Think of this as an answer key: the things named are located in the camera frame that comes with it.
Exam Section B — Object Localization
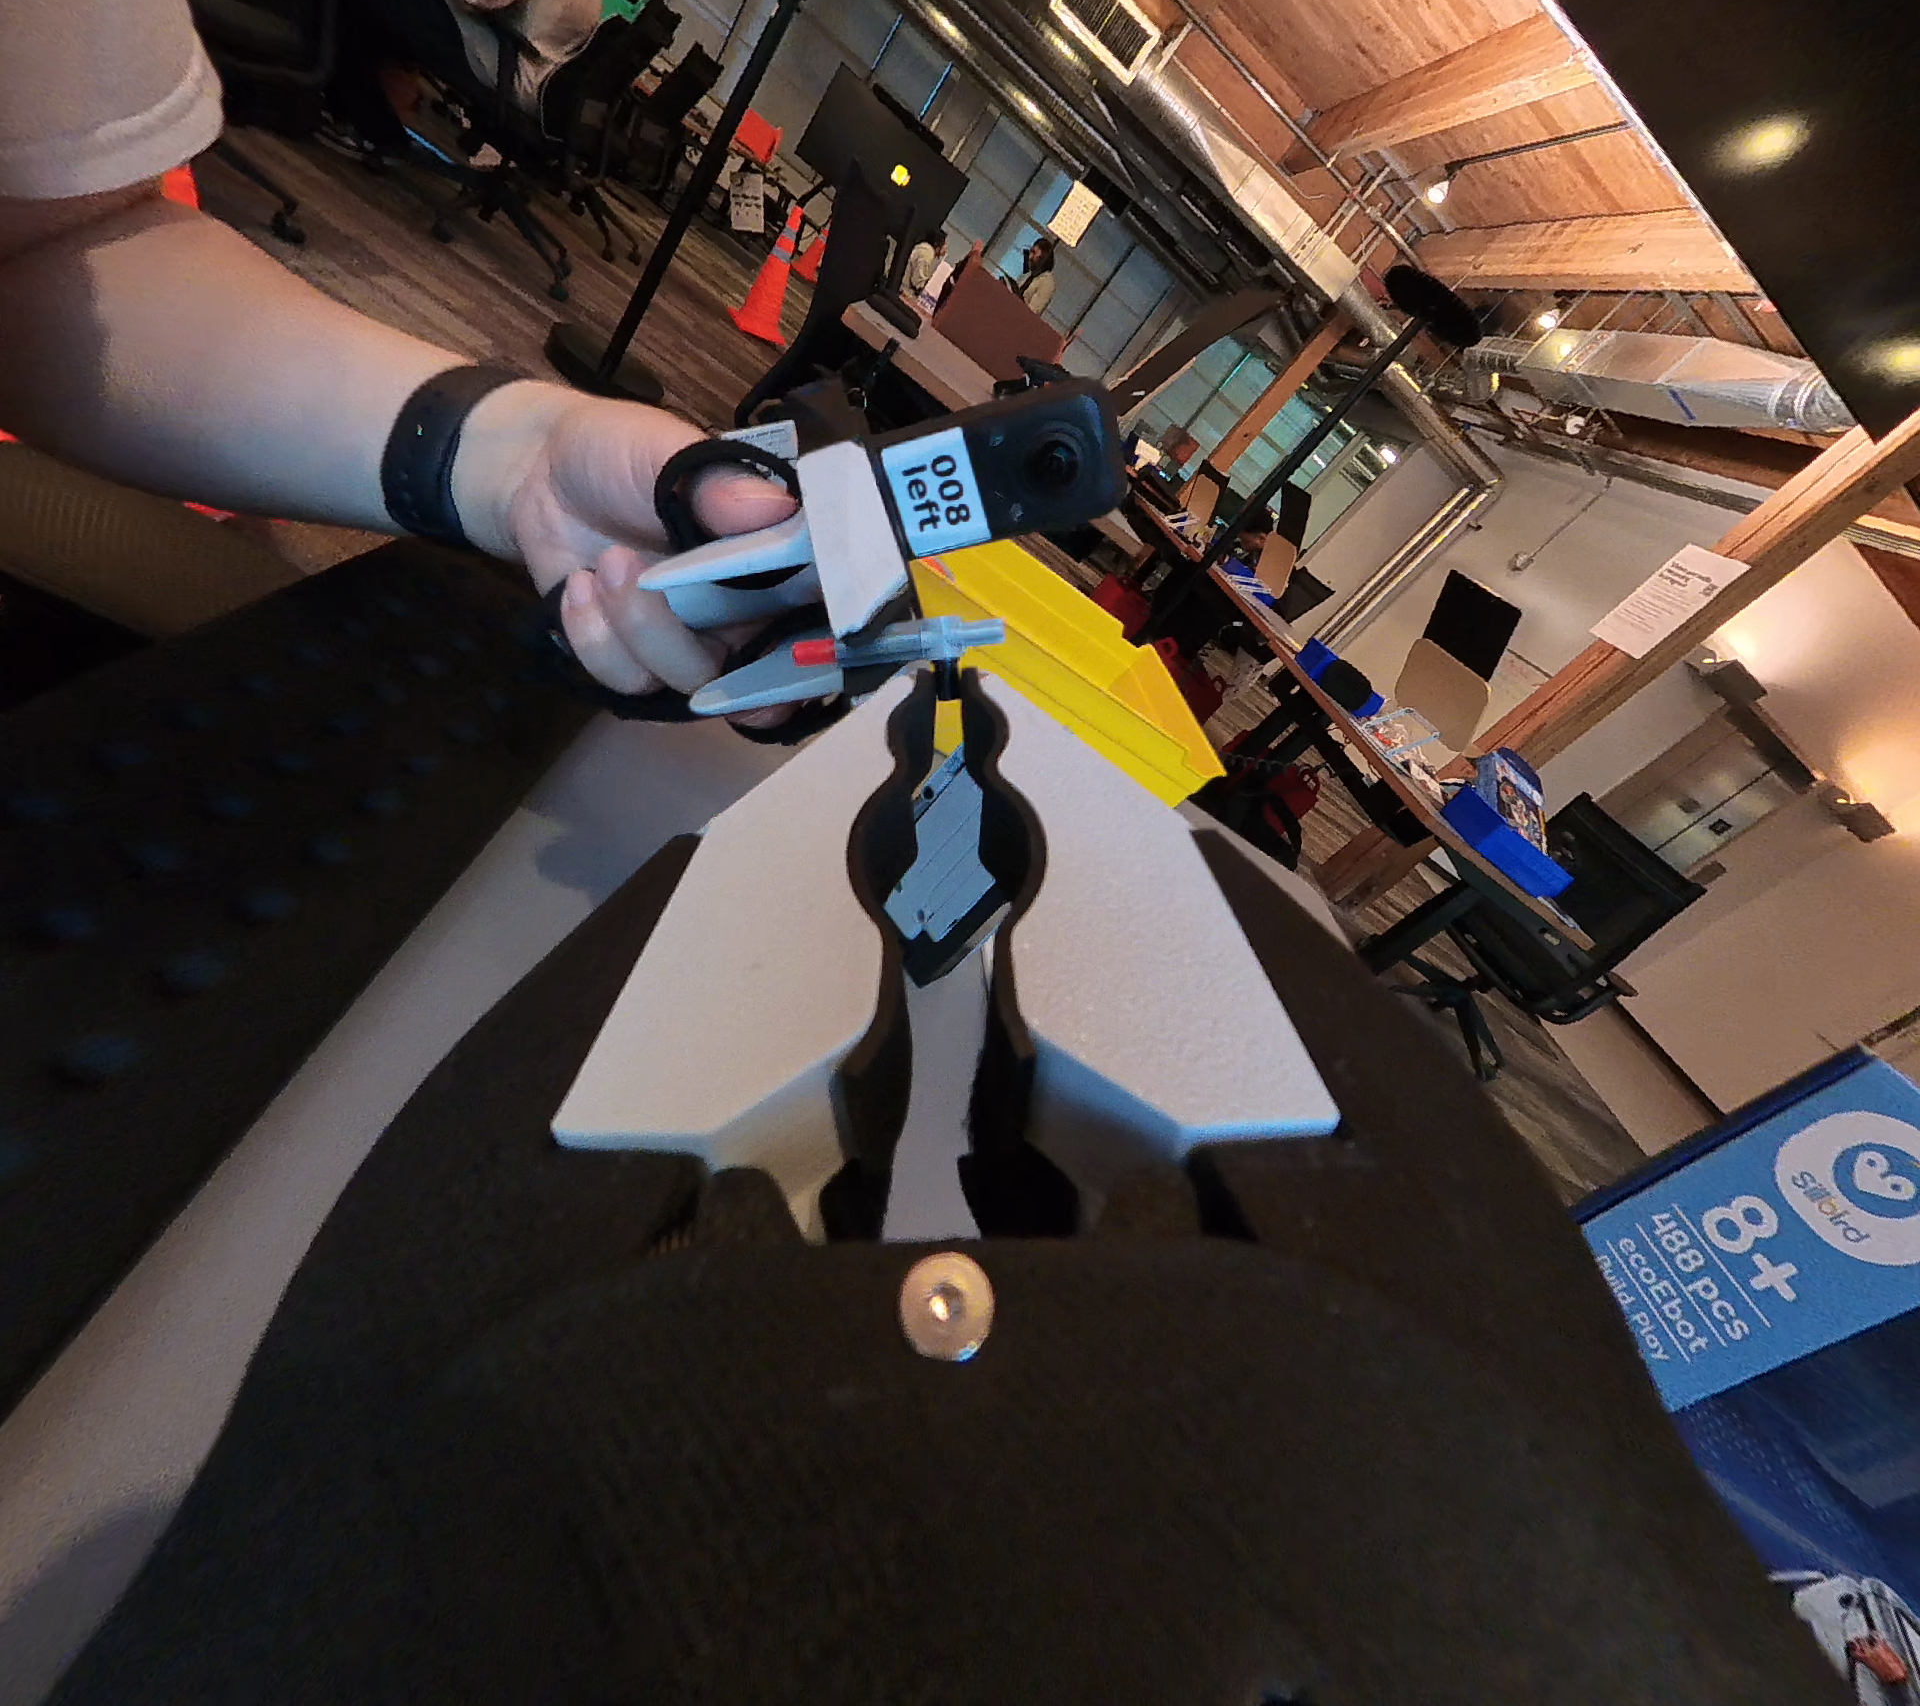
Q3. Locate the black studded mat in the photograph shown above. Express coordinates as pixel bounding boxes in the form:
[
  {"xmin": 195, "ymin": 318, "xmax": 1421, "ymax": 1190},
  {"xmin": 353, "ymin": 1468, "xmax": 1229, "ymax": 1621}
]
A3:
[{"xmin": 0, "ymin": 535, "xmax": 662, "ymax": 1416}]

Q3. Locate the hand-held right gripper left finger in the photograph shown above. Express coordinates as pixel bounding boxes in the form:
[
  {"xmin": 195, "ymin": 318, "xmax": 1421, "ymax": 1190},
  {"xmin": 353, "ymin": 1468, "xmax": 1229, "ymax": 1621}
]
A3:
[{"xmin": 549, "ymin": 673, "xmax": 937, "ymax": 1234}]

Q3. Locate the white paper sign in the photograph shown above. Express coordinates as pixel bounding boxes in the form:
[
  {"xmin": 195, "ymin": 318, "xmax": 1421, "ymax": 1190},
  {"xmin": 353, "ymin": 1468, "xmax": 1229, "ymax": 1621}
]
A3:
[{"xmin": 1590, "ymin": 543, "xmax": 1752, "ymax": 662}]

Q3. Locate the tan mesh chair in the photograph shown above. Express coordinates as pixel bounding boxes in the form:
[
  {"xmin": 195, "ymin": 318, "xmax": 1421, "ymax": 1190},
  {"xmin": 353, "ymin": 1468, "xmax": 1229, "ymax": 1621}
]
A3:
[{"xmin": 0, "ymin": 441, "xmax": 398, "ymax": 648}]

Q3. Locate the person's left forearm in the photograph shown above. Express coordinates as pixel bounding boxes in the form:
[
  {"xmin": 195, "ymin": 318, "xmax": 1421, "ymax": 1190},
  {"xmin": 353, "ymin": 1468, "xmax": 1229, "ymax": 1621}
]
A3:
[{"xmin": 0, "ymin": 190, "xmax": 452, "ymax": 537}]

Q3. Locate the small orange traffic cone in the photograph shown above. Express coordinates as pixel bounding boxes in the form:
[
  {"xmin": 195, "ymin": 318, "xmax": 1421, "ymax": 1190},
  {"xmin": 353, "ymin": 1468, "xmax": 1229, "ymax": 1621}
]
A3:
[{"xmin": 727, "ymin": 205, "xmax": 807, "ymax": 352}]

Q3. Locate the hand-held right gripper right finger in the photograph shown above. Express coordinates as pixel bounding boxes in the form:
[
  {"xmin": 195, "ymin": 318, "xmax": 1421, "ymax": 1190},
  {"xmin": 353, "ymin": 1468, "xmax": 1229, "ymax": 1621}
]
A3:
[{"xmin": 961, "ymin": 673, "xmax": 1345, "ymax": 1230}]

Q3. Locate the black boom microphone stand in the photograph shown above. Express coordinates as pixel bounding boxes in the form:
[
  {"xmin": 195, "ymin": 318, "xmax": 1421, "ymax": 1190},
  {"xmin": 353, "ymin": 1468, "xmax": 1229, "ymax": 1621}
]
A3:
[{"xmin": 1275, "ymin": 263, "xmax": 1487, "ymax": 567}]

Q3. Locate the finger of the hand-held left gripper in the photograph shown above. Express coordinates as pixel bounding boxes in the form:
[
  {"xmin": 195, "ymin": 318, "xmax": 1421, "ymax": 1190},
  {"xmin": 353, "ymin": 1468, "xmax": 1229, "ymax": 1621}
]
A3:
[
  {"xmin": 686, "ymin": 648, "xmax": 914, "ymax": 724},
  {"xmin": 636, "ymin": 444, "xmax": 919, "ymax": 637}
]

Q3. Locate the black flat screen monitor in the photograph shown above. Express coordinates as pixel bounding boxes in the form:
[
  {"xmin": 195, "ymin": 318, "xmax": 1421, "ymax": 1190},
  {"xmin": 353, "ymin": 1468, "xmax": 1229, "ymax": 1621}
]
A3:
[{"xmin": 793, "ymin": 64, "xmax": 970, "ymax": 238}]

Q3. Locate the black office chair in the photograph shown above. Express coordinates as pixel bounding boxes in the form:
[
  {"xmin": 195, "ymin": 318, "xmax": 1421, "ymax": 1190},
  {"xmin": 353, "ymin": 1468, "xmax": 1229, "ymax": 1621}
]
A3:
[
  {"xmin": 435, "ymin": 0, "xmax": 684, "ymax": 306},
  {"xmin": 1462, "ymin": 790, "xmax": 1705, "ymax": 1079}
]

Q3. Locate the person's left hand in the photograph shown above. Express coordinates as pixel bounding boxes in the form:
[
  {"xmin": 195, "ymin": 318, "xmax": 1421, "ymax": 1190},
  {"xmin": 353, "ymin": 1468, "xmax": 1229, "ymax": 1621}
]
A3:
[{"xmin": 501, "ymin": 399, "xmax": 821, "ymax": 736}]

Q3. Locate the silver air duct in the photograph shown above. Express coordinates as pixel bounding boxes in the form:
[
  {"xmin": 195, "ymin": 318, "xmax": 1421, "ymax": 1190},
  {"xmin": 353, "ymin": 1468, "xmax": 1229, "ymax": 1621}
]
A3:
[{"xmin": 1462, "ymin": 327, "xmax": 1859, "ymax": 437}]

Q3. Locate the black grey brick block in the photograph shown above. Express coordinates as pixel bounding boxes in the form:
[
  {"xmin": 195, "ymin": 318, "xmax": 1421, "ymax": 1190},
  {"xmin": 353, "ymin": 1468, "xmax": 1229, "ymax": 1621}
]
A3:
[{"xmin": 882, "ymin": 746, "xmax": 1021, "ymax": 988}]

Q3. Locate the blue building set box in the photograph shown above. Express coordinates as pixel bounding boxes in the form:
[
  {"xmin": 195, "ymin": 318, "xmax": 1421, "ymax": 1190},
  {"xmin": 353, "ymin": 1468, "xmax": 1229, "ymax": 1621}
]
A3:
[{"xmin": 1575, "ymin": 1045, "xmax": 1920, "ymax": 1706}]

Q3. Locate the small blue plastic bin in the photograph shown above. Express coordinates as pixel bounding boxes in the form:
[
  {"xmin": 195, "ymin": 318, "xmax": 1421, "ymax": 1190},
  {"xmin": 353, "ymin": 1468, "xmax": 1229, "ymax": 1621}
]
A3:
[{"xmin": 1297, "ymin": 635, "xmax": 1386, "ymax": 722}]

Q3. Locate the large blue plastic bin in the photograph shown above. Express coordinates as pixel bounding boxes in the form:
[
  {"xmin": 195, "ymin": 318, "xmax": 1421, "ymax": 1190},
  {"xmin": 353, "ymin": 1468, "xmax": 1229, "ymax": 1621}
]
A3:
[{"xmin": 1441, "ymin": 746, "xmax": 1578, "ymax": 903}]

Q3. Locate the yellow plastic bin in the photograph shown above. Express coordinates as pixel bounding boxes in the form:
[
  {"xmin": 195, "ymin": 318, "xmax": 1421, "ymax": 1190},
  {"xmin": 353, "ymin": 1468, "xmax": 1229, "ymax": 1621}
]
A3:
[{"xmin": 907, "ymin": 535, "xmax": 1224, "ymax": 809}]

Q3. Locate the black light stand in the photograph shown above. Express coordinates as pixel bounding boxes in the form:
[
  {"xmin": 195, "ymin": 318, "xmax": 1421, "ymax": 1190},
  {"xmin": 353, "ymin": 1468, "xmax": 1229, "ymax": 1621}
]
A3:
[{"xmin": 544, "ymin": 0, "xmax": 914, "ymax": 407}]

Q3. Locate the dark board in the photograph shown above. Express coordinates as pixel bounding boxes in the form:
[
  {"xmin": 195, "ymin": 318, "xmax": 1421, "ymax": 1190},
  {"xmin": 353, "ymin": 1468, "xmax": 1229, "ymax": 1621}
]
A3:
[{"xmin": 1397, "ymin": 0, "xmax": 1920, "ymax": 439}]

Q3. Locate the black wristband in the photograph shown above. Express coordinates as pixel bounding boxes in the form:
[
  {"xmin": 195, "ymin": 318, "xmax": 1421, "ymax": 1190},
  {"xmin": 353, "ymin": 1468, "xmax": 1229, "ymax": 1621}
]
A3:
[{"xmin": 379, "ymin": 363, "xmax": 527, "ymax": 551}]

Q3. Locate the grey desk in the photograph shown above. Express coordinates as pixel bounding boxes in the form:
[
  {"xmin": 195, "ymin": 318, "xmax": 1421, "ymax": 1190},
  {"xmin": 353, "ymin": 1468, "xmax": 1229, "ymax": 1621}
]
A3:
[{"xmin": 0, "ymin": 673, "xmax": 1357, "ymax": 1706}]

